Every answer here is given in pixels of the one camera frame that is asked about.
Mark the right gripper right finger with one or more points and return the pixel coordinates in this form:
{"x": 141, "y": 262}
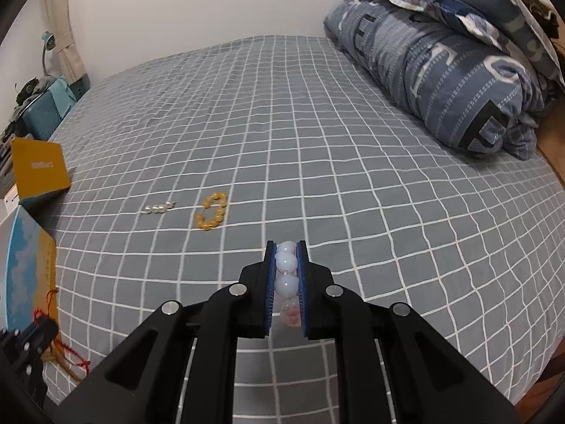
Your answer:
{"x": 392, "y": 366}

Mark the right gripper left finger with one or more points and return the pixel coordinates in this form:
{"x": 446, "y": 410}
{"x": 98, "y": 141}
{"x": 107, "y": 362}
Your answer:
{"x": 178, "y": 365}

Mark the blue yellow cardboard box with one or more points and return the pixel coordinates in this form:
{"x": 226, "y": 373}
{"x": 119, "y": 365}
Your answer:
{"x": 28, "y": 266}

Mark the wooden bed headboard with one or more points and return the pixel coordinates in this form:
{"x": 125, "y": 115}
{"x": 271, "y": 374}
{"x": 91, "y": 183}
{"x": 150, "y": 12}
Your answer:
{"x": 551, "y": 145}

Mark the grey checked bed sheet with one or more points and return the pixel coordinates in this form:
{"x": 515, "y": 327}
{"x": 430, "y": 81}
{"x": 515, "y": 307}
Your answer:
{"x": 184, "y": 168}

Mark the teal suitcase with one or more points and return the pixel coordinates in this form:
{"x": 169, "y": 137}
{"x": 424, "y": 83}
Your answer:
{"x": 46, "y": 111}

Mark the blue grey folded duvet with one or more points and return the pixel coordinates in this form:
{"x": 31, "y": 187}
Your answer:
{"x": 471, "y": 97}

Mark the teal desk lamp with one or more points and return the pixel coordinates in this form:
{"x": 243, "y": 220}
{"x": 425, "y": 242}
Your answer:
{"x": 48, "y": 45}

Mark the beige left curtain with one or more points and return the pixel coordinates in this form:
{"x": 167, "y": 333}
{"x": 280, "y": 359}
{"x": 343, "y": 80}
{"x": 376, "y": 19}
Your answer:
{"x": 57, "y": 16}

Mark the grey patterned pillow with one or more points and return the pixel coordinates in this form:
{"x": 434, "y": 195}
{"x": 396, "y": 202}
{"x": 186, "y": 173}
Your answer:
{"x": 505, "y": 24}

